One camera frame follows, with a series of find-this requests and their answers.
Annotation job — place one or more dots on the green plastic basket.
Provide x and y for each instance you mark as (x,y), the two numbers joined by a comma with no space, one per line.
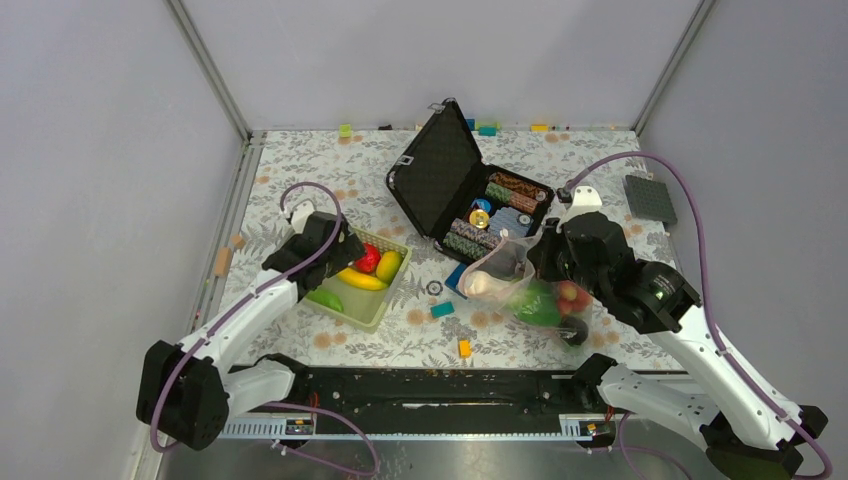
(363,309)

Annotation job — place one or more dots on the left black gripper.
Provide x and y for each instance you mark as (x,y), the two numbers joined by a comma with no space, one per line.
(349,250)

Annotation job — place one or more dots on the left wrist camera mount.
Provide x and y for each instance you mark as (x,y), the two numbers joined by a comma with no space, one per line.
(297,216)

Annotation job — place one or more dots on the green toy cucumber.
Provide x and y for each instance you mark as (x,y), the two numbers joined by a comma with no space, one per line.
(327,299)

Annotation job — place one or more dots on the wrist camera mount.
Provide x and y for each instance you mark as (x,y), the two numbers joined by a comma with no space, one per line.
(297,216)
(580,200)

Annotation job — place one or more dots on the teal small block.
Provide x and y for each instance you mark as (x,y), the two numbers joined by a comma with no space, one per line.
(442,310)

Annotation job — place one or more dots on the yellow toy mango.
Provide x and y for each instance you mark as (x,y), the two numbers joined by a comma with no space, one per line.
(389,266)

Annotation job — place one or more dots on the black poker chip case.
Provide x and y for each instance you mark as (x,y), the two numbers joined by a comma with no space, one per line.
(441,175)

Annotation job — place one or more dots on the blue playing cards deck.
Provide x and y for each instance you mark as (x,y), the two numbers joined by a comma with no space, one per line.
(515,222)

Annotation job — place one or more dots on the yellow big blind button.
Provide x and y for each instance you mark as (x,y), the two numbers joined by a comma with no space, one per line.
(479,218)

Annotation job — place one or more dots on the red toy pepper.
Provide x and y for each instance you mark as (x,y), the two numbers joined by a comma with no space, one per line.
(369,262)

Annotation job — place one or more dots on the blue lego brick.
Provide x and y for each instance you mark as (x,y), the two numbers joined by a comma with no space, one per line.
(452,281)

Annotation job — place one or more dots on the dark grey lego baseplate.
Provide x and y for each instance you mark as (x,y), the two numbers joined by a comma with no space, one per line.
(649,199)

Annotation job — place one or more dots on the red strawberry bunch toy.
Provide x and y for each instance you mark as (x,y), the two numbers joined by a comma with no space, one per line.
(572,299)

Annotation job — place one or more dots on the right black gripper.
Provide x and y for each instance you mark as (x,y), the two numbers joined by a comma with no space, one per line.
(541,259)

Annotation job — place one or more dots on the loose poker chip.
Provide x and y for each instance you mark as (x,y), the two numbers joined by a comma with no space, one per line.
(434,288)

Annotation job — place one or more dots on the clear zip top bag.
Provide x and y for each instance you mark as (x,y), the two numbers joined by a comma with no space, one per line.
(509,260)

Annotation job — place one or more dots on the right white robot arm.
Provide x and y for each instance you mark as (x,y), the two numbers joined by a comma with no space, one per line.
(746,428)

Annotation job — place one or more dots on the yellow toy banana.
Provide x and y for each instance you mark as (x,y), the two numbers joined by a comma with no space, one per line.
(359,280)

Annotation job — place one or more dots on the yellow small block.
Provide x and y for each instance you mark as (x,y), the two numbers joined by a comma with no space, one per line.
(464,347)

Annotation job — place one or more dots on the wooden block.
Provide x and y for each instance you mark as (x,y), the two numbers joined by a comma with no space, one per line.
(222,262)

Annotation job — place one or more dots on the white green leek toy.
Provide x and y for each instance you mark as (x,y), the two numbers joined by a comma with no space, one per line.
(529,301)

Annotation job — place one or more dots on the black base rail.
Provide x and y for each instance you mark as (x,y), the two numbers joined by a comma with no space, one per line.
(444,401)

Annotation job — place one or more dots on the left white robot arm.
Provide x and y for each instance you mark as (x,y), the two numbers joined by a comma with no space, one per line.
(189,390)

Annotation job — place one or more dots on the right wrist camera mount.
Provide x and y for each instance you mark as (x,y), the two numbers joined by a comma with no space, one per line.
(580,200)

